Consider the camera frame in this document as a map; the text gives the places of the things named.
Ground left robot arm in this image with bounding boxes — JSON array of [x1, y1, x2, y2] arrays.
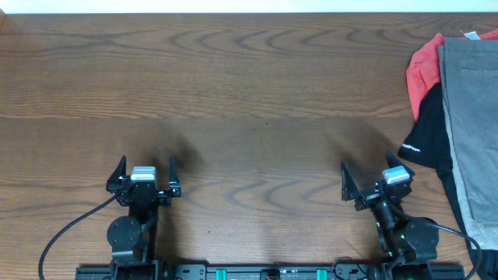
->
[[106, 156, 181, 279]]

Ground grey trousers in pile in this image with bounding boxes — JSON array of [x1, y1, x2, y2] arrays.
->
[[438, 38, 497, 250]]

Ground red garment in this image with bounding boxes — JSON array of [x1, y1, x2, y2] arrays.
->
[[405, 28, 498, 122]]

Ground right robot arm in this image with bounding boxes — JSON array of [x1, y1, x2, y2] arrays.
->
[[341, 151, 439, 279]]

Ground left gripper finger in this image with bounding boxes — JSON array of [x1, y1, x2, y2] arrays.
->
[[168, 156, 181, 189], [107, 156, 127, 185]]

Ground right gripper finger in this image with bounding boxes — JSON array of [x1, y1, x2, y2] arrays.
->
[[386, 150, 415, 176], [341, 162, 358, 201]]

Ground black garment with white logo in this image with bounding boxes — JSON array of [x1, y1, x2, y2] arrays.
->
[[398, 83, 497, 279]]

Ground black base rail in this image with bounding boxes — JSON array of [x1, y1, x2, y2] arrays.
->
[[75, 262, 465, 280]]

